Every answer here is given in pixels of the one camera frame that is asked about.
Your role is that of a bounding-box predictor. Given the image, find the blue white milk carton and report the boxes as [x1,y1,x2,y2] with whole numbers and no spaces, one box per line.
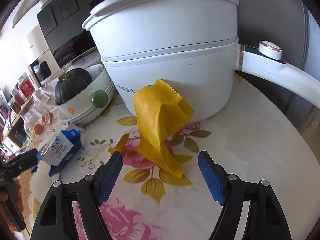
[30,129,82,177]

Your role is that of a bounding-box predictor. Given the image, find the yellow snack wrapper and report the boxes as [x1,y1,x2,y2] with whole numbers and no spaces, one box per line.
[108,79,194,179]

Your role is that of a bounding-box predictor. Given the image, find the small orange tangerine left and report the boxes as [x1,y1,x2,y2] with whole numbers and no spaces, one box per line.
[33,123,43,135]

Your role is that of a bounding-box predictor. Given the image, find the small orange tangerine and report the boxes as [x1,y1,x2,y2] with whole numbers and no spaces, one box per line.
[41,112,54,125]
[33,123,43,135]

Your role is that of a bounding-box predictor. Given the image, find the floral tablecloth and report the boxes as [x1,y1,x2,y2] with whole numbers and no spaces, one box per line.
[20,75,319,239]

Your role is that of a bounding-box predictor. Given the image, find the small orange tangerine right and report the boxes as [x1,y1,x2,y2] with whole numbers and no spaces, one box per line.
[41,112,54,125]

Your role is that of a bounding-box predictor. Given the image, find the white stacked plates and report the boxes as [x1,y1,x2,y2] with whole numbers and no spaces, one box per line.
[57,81,114,126]

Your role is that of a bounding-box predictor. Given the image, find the white floral bowl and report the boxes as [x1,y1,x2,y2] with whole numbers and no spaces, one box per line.
[54,63,110,122]

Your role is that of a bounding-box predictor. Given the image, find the red label glass jar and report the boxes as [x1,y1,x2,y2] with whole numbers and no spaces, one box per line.
[18,73,35,99]

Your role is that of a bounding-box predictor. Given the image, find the dark green pumpkin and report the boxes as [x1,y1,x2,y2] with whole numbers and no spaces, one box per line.
[55,68,93,105]

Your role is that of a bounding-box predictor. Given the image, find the white appliance black window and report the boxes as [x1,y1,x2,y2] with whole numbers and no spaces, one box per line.
[27,24,61,89]

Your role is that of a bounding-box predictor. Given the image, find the white electric cooking pot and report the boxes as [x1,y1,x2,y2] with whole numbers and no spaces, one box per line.
[82,0,319,122]

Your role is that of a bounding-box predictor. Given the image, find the black microwave oven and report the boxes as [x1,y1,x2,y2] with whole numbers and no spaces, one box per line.
[37,0,104,68]

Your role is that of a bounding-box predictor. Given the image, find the grey refrigerator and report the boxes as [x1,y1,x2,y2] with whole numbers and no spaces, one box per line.
[238,0,311,70]

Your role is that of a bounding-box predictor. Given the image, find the wire rack shelf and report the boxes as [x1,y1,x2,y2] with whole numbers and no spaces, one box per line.
[1,87,29,156]

